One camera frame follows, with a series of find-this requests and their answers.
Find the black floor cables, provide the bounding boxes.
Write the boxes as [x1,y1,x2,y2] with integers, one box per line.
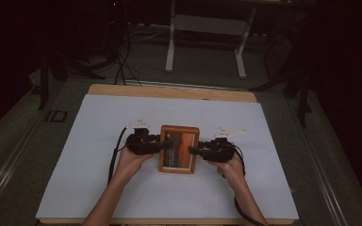
[105,27,143,87]

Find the wooden photo frame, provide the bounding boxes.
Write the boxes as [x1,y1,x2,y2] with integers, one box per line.
[157,124,201,175]

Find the person's left hand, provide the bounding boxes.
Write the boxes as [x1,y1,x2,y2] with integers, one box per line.
[115,144,156,183]

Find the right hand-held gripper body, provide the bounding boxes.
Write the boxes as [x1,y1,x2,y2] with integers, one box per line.
[200,126,247,164]

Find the white table sheet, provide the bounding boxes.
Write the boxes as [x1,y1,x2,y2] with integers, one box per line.
[35,93,300,221]

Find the black metal stand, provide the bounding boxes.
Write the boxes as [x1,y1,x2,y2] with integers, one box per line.
[37,46,51,111]
[296,70,313,129]

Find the white metal desk frame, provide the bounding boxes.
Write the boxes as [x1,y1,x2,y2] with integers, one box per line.
[164,0,259,80]

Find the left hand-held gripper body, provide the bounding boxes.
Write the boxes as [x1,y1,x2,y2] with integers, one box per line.
[125,119,162,156]

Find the person's right hand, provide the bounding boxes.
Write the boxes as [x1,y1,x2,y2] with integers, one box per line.
[207,150,247,184]

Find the metal floor rail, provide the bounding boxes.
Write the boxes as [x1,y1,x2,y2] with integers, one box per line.
[284,93,351,226]
[0,116,46,215]

